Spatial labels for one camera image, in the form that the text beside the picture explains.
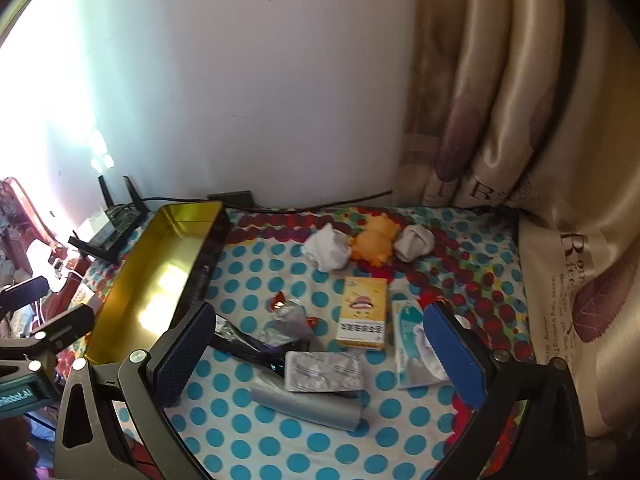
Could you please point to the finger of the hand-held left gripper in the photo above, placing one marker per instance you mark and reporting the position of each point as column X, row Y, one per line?
column 65, row 322
column 22, row 292

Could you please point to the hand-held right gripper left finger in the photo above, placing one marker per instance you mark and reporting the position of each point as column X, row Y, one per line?
column 185, row 355

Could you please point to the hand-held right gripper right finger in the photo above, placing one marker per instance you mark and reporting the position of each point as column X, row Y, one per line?
column 456, row 355

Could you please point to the teal tissue packet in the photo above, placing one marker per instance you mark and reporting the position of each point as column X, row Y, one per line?
column 407, row 340

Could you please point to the gold metal tin box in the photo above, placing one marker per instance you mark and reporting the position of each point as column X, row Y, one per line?
column 150, row 280

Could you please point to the grey garbage bag roll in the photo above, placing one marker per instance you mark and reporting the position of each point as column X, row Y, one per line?
column 310, row 407

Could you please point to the white sock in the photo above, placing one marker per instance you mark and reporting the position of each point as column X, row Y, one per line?
column 327, row 250

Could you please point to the black glossy pen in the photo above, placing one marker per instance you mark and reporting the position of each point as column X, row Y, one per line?
column 250, row 352

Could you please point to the red wooden furniture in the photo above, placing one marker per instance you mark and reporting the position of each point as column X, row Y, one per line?
column 25, row 220

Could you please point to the white small box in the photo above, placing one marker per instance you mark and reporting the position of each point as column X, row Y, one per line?
column 95, row 222

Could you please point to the yellow medicine box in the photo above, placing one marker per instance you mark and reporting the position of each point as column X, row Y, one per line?
column 362, row 315

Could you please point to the black router with antennas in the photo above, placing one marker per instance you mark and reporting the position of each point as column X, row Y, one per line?
column 117, row 232

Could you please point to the silver red candy wrapper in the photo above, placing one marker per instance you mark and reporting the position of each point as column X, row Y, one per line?
column 290, row 320

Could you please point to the grey-white rolled sock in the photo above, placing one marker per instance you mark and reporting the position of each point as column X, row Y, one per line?
column 414, row 242

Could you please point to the polka-dot printed cloth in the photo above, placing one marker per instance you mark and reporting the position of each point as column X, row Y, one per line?
column 280, row 440

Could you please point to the silver blister pack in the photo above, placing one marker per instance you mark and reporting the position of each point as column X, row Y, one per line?
column 325, row 370

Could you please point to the orange plastic toy figure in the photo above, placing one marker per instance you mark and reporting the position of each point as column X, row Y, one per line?
column 372, row 245

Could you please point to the beige printed curtain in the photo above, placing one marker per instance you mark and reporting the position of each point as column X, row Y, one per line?
column 550, row 110

